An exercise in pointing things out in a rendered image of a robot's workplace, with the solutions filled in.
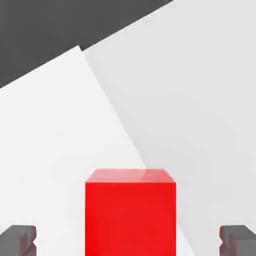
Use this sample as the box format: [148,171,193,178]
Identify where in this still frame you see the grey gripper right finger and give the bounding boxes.
[219,224,256,256]

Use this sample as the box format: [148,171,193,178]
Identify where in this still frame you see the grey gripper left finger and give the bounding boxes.
[0,224,38,256]

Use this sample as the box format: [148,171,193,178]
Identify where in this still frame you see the small red cube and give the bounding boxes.
[85,168,177,256]

